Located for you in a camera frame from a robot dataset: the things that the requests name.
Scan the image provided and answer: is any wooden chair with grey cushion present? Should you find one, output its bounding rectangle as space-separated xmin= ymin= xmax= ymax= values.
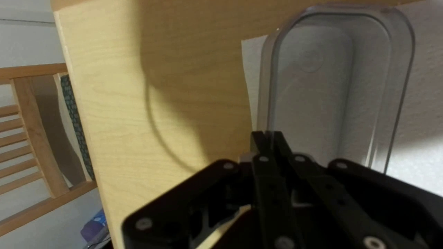
xmin=0 ymin=63 xmax=101 ymax=240

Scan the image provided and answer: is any blue purple box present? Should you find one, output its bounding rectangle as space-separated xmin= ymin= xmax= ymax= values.
xmin=80 ymin=209 xmax=110 ymax=244

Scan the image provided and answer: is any white paper sheet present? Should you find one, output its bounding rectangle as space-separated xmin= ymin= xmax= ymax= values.
xmin=240 ymin=0 xmax=443 ymax=198

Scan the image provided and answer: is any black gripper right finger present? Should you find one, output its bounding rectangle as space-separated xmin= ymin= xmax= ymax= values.
xmin=268 ymin=131 xmax=443 ymax=249

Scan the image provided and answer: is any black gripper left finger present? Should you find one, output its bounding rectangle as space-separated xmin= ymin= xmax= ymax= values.
xmin=121 ymin=131 xmax=278 ymax=249

